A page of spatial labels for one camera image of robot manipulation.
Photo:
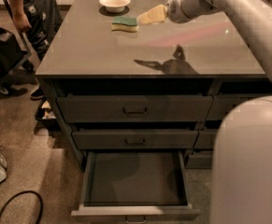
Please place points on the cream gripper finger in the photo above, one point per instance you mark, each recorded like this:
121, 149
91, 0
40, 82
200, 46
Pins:
155, 15

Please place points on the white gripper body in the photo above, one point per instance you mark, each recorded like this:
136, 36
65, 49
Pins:
178, 8

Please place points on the green and yellow sponge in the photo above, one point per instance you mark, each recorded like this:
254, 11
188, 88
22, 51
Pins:
125, 24

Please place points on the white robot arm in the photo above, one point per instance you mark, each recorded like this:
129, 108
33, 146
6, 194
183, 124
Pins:
241, 179

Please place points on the top left drawer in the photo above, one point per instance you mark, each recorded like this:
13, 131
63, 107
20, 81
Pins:
134, 108

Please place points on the top right drawer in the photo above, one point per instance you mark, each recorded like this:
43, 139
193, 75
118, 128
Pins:
222, 105

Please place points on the middle right drawer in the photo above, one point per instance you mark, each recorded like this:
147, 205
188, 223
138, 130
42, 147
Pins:
205, 139

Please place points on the middle left drawer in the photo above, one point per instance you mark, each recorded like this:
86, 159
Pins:
134, 139

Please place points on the bottom right drawer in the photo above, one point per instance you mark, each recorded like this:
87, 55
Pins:
199, 160

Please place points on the open bottom left drawer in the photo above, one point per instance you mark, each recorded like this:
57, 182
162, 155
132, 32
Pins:
135, 188

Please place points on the person's hand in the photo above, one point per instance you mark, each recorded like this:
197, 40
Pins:
21, 23

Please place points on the white ceramic bowl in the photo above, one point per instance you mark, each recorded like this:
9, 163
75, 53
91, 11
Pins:
114, 6

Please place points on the grey kitchen counter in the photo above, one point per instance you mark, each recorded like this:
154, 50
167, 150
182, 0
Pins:
204, 57

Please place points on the black bin beside counter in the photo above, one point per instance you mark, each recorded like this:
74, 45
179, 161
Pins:
45, 116

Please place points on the metal cart with black box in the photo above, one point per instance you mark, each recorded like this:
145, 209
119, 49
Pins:
12, 56

